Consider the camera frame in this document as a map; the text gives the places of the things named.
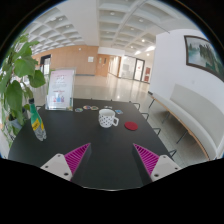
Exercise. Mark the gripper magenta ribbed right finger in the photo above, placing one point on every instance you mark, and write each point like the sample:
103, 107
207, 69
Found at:
156, 166

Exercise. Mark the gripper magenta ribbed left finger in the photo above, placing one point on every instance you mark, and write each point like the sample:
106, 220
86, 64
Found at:
66, 166

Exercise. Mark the green plastic water bottle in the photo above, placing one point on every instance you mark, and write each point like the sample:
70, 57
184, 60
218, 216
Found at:
36, 122

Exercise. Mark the black chair front right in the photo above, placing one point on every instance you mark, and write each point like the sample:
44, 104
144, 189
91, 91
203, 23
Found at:
172, 152

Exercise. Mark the black chair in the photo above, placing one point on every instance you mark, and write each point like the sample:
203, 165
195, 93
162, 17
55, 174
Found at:
157, 130
172, 152
136, 104
145, 115

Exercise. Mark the black chair near right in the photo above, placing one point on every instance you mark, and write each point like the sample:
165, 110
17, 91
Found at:
157, 130

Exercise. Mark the red round coaster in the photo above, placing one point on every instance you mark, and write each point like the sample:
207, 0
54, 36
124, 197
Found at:
131, 126

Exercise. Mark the black chair middle right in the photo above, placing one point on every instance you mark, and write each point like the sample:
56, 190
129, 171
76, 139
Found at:
145, 115

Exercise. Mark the colourful round coaster left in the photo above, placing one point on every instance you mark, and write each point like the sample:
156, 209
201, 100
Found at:
78, 110

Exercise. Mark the colourful round coaster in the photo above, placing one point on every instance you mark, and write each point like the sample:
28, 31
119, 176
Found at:
94, 108
87, 107
78, 110

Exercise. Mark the colourful round coaster middle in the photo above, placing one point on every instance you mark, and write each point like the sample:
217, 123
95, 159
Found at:
87, 107

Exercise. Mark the white polka dot mug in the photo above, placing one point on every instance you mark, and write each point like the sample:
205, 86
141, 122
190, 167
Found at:
107, 118

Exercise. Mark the colourful round coaster right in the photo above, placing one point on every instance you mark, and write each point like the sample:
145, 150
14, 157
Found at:
94, 108

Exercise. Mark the black chair far right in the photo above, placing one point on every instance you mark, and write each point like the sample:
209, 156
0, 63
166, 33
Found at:
136, 104

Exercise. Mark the blue square coaster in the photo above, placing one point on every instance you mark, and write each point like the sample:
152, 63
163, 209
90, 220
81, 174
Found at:
118, 111

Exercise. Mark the white cushioned bench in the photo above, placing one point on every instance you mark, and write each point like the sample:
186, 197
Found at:
204, 121

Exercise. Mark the small dark coaster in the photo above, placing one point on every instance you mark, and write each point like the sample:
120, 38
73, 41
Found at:
108, 107

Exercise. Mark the acrylic sign holder stand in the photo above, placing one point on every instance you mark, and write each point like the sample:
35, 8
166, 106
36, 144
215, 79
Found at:
60, 90

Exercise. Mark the green leafy potted plant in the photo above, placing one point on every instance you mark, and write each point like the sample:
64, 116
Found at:
18, 73

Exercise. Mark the framed landscape painting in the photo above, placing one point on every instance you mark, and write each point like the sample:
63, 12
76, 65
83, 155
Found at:
201, 54

